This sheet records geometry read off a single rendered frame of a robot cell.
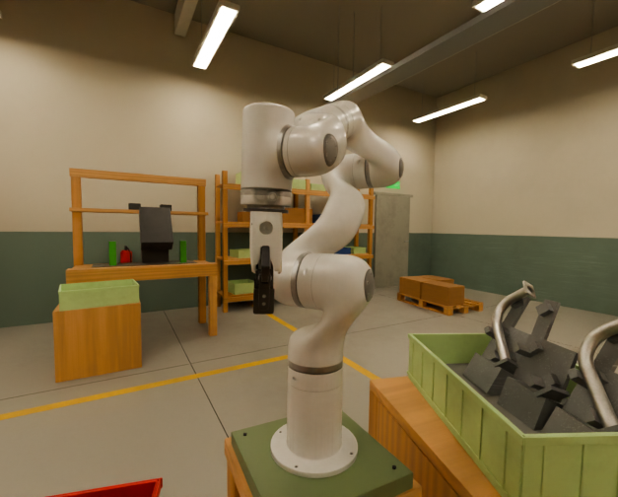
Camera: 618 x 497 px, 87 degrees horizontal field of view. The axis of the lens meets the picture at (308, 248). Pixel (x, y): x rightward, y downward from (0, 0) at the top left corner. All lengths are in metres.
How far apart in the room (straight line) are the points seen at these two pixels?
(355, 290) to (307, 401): 0.25
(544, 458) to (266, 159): 0.77
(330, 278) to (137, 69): 5.59
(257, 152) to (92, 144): 5.22
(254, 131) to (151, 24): 5.84
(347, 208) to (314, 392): 0.41
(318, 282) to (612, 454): 0.68
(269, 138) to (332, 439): 0.59
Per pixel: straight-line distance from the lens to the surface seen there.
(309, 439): 0.75
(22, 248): 5.68
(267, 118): 0.53
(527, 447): 0.85
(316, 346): 0.67
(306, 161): 0.48
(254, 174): 0.52
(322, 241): 0.75
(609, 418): 1.00
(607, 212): 7.21
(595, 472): 0.97
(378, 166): 0.88
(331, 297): 0.63
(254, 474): 0.77
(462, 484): 0.96
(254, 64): 6.59
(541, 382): 1.15
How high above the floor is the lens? 1.36
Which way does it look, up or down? 4 degrees down
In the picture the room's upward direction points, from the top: 1 degrees clockwise
